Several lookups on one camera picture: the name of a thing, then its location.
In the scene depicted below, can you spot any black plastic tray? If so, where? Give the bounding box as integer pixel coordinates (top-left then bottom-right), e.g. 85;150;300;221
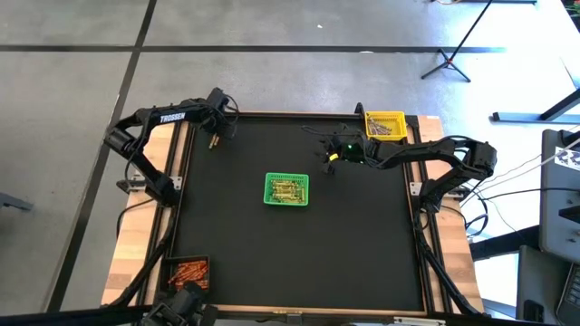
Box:
159;254;212;293

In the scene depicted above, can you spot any black floor cable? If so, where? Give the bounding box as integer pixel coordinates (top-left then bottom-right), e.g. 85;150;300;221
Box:
479;186;580;203

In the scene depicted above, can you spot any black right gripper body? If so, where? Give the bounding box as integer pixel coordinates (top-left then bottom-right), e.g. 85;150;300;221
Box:
335;135;369;165

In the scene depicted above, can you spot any black table base leg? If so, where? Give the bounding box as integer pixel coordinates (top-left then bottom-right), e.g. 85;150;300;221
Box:
491;87;580;125

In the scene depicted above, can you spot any grey floor object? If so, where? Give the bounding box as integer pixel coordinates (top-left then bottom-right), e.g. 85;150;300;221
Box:
0;191;35;213

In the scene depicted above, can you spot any green plastic basket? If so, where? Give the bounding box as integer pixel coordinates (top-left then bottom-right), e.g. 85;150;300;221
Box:
263;172;311;207

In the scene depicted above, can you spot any grey cabinet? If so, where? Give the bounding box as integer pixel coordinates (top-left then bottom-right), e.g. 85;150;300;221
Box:
537;128;580;264

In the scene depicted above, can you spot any white floor cable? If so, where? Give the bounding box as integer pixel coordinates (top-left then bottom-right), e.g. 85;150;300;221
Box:
498;135;580;182

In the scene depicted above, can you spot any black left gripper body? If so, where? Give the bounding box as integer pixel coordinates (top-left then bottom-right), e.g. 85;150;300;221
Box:
205;105;238;139

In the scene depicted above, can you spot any black bulky object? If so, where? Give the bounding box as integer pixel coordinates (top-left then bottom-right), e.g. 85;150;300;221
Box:
142;281;219;326

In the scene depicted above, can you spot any dark grey computer case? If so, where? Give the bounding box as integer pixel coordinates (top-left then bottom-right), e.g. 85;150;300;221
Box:
515;244;580;326

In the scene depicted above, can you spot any black sleeved cable bundle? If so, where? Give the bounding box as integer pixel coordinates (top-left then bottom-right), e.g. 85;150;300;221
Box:
412;210;484;317
104;212;176;310

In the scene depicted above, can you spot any black tripod stand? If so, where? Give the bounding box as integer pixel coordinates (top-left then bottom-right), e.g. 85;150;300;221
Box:
420;0;496;83

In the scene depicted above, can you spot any yellow plastic basket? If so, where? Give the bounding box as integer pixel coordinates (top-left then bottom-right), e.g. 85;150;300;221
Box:
364;110;409;143

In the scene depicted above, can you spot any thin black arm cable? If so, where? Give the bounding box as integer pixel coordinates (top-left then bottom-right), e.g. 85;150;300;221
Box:
301;123;350;139

